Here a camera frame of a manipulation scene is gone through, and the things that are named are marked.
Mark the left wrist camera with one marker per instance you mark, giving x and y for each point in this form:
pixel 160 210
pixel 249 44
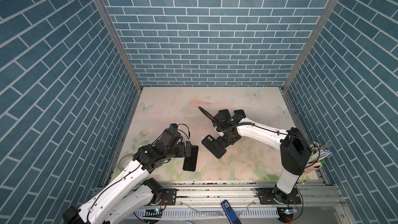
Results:
pixel 173 126

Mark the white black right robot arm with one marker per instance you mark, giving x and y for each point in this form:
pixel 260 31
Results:
pixel 294 150

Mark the purple phone black screen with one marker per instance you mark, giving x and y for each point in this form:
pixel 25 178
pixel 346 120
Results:
pixel 190 163

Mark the pink cup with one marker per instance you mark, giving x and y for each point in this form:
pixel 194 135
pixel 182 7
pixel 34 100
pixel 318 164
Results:
pixel 319 154

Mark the aluminium corner post right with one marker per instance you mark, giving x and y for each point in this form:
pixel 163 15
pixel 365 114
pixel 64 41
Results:
pixel 329 7

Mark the aluminium corner post left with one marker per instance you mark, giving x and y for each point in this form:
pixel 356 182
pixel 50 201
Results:
pixel 101 8

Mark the blue handheld device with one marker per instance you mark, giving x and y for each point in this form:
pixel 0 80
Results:
pixel 228 210

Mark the black phone case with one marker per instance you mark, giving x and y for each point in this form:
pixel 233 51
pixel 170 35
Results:
pixel 214 145

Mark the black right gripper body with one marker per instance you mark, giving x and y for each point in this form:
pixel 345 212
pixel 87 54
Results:
pixel 230 140

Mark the aluminium corner post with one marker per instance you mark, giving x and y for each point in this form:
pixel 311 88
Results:
pixel 101 8
pixel 329 7

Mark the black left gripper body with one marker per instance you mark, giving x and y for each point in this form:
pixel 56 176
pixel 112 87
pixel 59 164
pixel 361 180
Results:
pixel 179 151

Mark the clear tape roll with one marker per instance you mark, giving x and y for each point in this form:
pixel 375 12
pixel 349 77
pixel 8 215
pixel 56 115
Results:
pixel 124 161

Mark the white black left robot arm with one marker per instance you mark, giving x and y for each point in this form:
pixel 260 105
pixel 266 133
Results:
pixel 133 188

